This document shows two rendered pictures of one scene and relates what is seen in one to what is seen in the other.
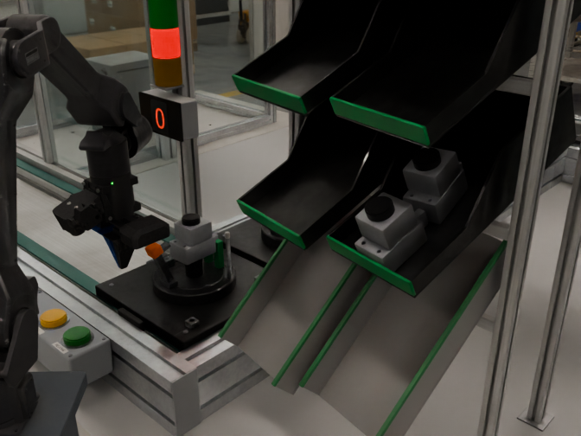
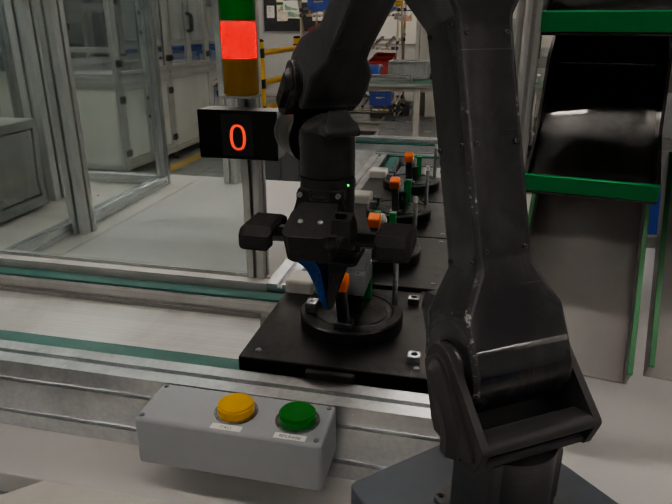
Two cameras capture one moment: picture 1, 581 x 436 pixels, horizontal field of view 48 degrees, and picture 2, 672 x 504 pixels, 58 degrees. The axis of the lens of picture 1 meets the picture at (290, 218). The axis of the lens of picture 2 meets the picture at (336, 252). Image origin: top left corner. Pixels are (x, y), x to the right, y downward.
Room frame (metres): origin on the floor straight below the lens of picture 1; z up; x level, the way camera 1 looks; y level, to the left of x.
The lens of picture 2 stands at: (0.32, 0.56, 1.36)
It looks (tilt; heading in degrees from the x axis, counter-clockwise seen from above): 21 degrees down; 330
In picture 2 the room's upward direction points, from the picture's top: straight up
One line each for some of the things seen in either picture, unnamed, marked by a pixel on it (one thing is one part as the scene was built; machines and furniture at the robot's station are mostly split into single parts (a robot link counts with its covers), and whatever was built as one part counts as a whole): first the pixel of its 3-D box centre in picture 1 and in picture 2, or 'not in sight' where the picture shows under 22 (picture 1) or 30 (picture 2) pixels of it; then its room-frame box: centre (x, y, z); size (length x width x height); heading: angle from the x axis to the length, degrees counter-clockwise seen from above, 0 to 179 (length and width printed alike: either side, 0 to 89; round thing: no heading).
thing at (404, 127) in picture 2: not in sight; (410, 126); (5.22, -3.16, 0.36); 0.60 x 0.40 x 0.15; 48
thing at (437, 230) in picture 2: not in sight; (399, 196); (1.32, -0.18, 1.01); 0.24 x 0.24 x 0.13; 47
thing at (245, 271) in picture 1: (194, 288); (351, 328); (0.96, 0.16, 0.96); 0.24 x 0.24 x 0.02; 47
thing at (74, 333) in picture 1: (77, 338); (297, 418); (0.81, 0.32, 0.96); 0.04 x 0.04 x 0.02
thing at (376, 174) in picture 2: not in sight; (411, 170); (1.50, -0.35, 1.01); 0.24 x 0.24 x 0.13; 47
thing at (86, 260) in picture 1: (112, 253); (165, 329); (1.18, 0.36, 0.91); 0.84 x 0.28 x 0.10; 47
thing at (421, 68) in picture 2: not in sight; (409, 69); (5.36, -3.22, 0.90); 0.40 x 0.31 x 0.17; 46
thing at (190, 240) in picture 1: (196, 234); (353, 259); (0.97, 0.15, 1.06); 0.08 x 0.04 x 0.07; 137
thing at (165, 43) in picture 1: (165, 41); (238, 39); (1.17, 0.22, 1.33); 0.05 x 0.05 x 0.05
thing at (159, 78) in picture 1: (168, 70); (240, 76); (1.17, 0.22, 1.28); 0.05 x 0.05 x 0.05
